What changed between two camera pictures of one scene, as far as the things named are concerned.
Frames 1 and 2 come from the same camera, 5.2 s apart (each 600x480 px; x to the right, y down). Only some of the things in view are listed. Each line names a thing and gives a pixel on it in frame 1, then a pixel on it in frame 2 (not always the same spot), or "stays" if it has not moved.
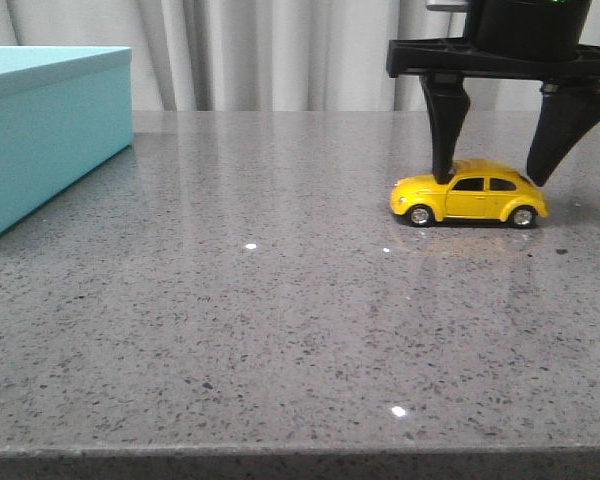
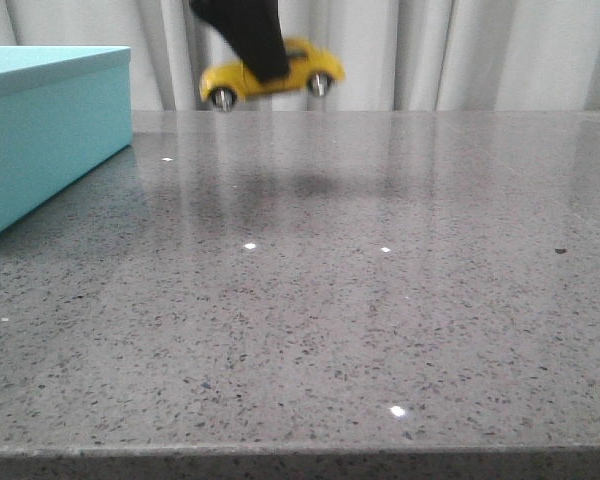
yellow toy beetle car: x=479 y=189 -> x=312 y=66
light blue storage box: x=48 y=114 stays
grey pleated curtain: x=265 y=55 stays
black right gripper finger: x=447 y=104 -> x=253 y=27
